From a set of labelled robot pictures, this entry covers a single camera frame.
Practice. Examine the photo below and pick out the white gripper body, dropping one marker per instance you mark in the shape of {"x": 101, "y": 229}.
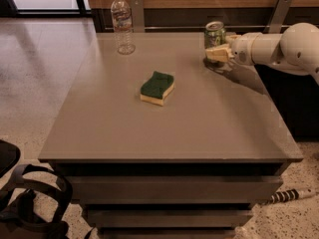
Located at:
{"x": 241, "y": 48}

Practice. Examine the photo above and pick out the green soda can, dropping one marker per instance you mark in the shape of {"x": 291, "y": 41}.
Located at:
{"x": 214, "y": 34}

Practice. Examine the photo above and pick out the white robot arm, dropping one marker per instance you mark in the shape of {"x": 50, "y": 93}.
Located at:
{"x": 295, "y": 51}

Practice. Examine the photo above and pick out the green and yellow sponge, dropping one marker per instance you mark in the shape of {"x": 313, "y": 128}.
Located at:
{"x": 157, "y": 88}

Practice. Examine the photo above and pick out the clear plastic water bottle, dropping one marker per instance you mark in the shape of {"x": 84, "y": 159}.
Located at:
{"x": 123, "y": 26}

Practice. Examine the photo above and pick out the grey drawer cabinet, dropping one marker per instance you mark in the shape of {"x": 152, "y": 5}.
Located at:
{"x": 190, "y": 169}

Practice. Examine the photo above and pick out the black white striped stick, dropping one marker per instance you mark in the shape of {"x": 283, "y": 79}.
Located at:
{"x": 291, "y": 194}

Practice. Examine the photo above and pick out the black chair seat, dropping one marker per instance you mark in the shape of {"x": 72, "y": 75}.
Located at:
{"x": 9, "y": 156}

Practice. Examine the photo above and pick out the black backpack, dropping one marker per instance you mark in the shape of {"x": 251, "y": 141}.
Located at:
{"x": 17, "y": 217}

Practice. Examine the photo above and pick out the right metal bracket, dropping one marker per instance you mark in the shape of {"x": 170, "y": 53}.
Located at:
{"x": 278, "y": 16}

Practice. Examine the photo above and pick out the metal bracket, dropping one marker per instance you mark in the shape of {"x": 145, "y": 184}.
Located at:
{"x": 138, "y": 15}
{"x": 278, "y": 16}

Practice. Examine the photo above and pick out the left metal bracket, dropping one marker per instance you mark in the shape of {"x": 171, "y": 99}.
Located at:
{"x": 138, "y": 15}

